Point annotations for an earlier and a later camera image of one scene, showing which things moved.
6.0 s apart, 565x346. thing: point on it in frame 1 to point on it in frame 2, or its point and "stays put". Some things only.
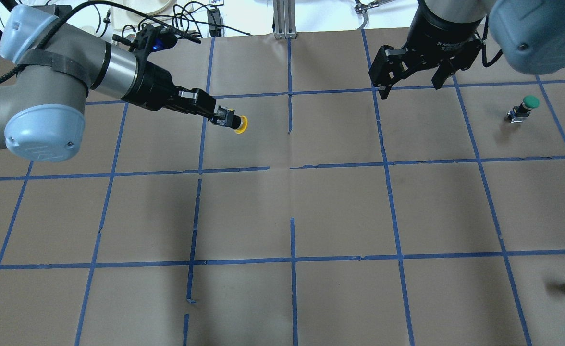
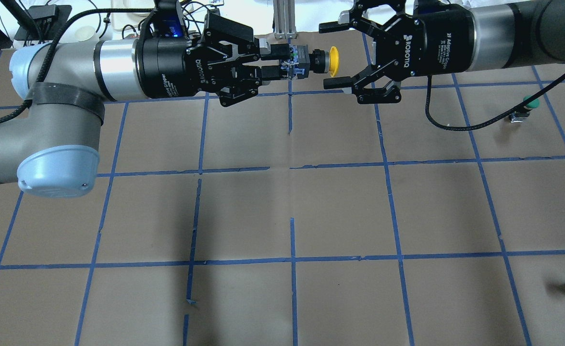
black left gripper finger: [226, 114] to [274, 51]
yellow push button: [240, 124] to [319, 61]
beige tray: [165, 10] stays put
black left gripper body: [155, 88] to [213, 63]
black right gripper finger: [443, 72] to [339, 82]
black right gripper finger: [385, 72] to [345, 22]
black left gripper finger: [218, 121] to [273, 73]
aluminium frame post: [284, 19] stays put
